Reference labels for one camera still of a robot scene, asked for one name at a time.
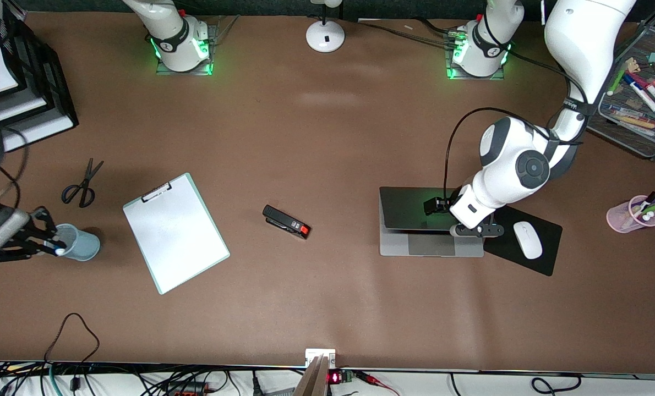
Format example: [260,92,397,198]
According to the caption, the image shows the silver laptop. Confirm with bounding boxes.
[379,186,485,258]

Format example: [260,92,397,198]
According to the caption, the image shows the black marker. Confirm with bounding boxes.
[632,191,655,216]

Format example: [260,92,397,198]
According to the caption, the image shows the yellow marker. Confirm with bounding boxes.
[614,114,655,130]

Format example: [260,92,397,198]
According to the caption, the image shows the green capped marker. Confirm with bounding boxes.
[608,67,627,97]

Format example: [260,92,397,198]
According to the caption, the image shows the blue capped white marker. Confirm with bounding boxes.
[622,73,655,115]

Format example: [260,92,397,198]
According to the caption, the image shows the blue mesh pen cup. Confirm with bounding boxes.
[52,223,101,262]

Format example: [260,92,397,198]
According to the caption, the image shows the black mouse pad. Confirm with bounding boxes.
[483,205,563,277]

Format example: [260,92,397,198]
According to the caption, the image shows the white computer mouse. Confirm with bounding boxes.
[512,221,543,260]

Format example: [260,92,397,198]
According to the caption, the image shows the light green clipboard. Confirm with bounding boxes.
[122,172,231,295]

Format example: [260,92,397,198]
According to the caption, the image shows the black stacked paper tray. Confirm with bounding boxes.
[0,3,79,153]

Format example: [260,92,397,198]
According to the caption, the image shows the pink translucent pen cup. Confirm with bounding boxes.
[606,195,655,234]

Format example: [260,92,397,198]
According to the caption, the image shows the white paper sheet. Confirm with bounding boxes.
[124,177,229,292]

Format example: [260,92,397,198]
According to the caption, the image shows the black stapler red tip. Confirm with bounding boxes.
[262,205,311,240]

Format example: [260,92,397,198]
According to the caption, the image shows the black mesh desk tray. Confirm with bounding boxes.
[585,21,655,160]

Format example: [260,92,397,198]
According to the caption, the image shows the white pen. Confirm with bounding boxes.
[604,103,645,118]

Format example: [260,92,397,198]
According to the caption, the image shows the white desk lamp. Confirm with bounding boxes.
[305,0,346,53]

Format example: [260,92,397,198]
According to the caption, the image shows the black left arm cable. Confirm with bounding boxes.
[443,107,588,200]

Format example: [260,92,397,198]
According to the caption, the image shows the black handled scissors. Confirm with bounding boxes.
[61,158,105,208]

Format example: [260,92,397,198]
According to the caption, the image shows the black looped table cable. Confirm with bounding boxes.
[44,312,100,365]

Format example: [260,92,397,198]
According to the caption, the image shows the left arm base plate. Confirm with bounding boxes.
[446,30,507,81]

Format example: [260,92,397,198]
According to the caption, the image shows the black power cable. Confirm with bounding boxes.
[355,21,460,48]

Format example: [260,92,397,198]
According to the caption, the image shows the red wire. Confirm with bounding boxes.
[355,371,401,396]

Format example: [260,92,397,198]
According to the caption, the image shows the white mounting bracket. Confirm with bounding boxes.
[305,348,336,368]

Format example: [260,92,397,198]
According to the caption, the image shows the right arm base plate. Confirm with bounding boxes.
[156,25,216,76]

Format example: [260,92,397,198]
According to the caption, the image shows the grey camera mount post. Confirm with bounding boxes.
[293,355,330,396]

